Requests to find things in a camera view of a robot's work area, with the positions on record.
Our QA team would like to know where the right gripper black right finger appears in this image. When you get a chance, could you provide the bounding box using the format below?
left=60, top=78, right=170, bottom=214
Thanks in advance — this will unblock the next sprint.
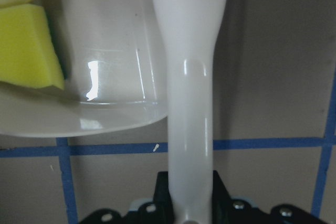
left=212, top=171, right=325, bottom=224

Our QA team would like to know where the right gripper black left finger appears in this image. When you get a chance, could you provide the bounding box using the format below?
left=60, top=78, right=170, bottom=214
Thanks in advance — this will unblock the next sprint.
left=80, top=172, right=175, bottom=223

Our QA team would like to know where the beige plastic dustpan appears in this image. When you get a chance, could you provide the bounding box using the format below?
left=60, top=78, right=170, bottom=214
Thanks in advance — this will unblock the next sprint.
left=1, top=0, right=167, bottom=137

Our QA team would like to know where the yellow sponge wedge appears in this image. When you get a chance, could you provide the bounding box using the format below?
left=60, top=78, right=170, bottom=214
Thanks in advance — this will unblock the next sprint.
left=1, top=4, right=65, bottom=90

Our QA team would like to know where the white brush with dark bristles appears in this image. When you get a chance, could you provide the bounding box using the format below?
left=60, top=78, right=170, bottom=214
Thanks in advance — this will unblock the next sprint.
left=153, top=0, right=226, bottom=223

